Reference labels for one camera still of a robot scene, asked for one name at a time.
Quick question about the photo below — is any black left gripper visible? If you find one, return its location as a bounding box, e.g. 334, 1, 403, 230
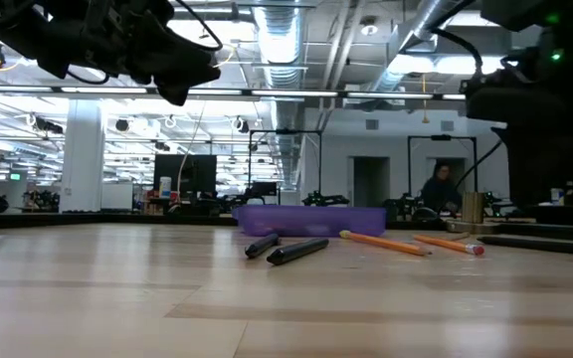
32, 0, 222, 106

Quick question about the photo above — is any black pen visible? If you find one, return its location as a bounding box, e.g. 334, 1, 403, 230
266, 237, 331, 267
244, 233, 283, 261
477, 234, 573, 259

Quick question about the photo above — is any orange pencil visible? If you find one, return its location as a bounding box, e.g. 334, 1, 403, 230
338, 229, 432, 258
412, 234, 485, 258

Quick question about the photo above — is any purple transparent pencil box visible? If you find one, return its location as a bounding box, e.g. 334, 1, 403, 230
231, 205, 388, 239

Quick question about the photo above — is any black monitor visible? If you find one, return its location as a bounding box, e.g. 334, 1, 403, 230
153, 153, 218, 201

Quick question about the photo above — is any long ceiling light strip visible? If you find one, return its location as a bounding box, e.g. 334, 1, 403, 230
0, 83, 467, 101

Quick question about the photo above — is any white building pillar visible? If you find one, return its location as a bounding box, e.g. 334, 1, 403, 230
59, 98, 106, 214

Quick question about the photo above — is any person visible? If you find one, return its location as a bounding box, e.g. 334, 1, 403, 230
418, 162, 464, 214

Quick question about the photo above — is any ceiling dome sensor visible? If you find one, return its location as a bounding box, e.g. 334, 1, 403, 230
359, 16, 380, 38

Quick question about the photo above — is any black rig frame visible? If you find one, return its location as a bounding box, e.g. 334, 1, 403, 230
406, 133, 479, 200
247, 128, 324, 206

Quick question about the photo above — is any silver ventilation duct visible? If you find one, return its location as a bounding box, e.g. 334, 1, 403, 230
370, 0, 472, 93
252, 0, 308, 193

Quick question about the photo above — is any black aluminium table frame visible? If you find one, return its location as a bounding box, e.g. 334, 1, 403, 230
0, 211, 573, 238

